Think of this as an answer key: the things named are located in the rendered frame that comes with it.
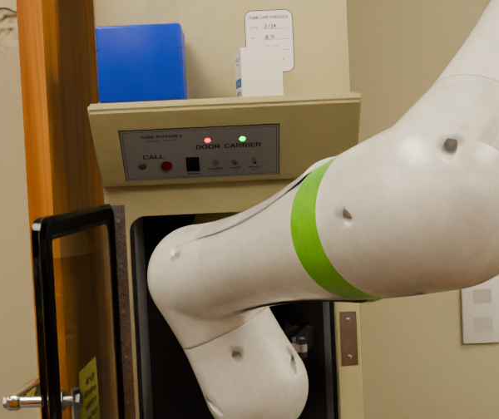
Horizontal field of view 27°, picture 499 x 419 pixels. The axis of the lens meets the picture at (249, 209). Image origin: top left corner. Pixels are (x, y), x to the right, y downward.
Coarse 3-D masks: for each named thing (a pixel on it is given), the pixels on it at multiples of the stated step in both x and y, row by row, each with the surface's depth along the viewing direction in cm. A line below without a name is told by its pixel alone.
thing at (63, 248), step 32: (32, 224) 102; (32, 256) 102; (64, 256) 110; (96, 256) 123; (64, 288) 109; (96, 288) 122; (64, 320) 109; (96, 320) 122; (64, 352) 108; (96, 352) 121; (64, 384) 108; (96, 384) 120; (64, 416) 107; (96, 416) 120
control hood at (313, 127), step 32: (256, 96) 122; (288, 96) 122; (320, 96) 122; (352, 96) 122; (96, 128) 123; (128, 128) 123; (160, 128) 124; (288, 128) 124; (320, 128) 125; (352, 128) 125; (96, 160) 127; (288, 160) 129
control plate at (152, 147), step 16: (176, 128) 124; (192, 128) 124; (208, 128) 124; (224, 128) 124; (240, 128) 124; (256, 128) 124; (272, 128) 124; (128, 144) 125; (144, 144) 125; (160, 144) 125; (176, 144) 125; (192, 144) 126; (208, 144) 126; (224, 144) 126; (240, 144) 126; (256, 144) 126; (272, 144) 126; (128, 160) 127; (144, 160) 127; (160, 160) 127; (176, 160) 128; (208, 160) 128; (224, 160) 128; (240, 160) 128; (272, 160) 128; (128, 176) 129; (144, 176) 129; (160, 176) 129; (176, 176) 130; (192, 176) 130; (208, 176) 130
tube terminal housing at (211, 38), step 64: (128, 0) 132; (192, 0) 132; (256, 0) 132; (320, 0) 132; (192, 64) 132; (320, 64) 133; (128, 192) 133; (192, 192) 133; (256, 192) 133; (128, 256) 134
